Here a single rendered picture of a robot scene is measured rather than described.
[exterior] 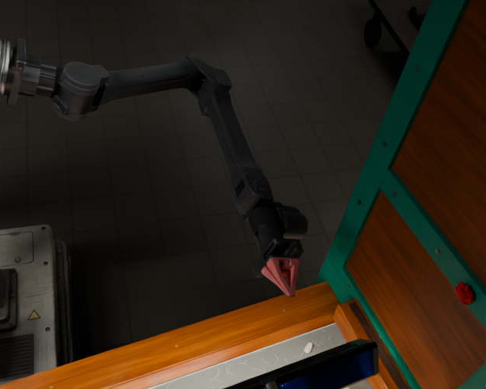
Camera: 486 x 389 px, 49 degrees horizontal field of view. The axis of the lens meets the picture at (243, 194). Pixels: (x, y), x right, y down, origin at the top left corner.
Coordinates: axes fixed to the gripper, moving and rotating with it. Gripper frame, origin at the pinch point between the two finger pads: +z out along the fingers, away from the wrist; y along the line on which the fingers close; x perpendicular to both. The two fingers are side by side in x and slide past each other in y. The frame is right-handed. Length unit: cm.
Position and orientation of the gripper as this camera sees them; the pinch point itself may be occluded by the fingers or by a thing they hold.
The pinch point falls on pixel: (290, 292)
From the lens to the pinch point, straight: 106.3
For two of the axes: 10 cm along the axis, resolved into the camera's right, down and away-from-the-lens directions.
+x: -8.6, -0.8, -5.0
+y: -4.2, 6.6, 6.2
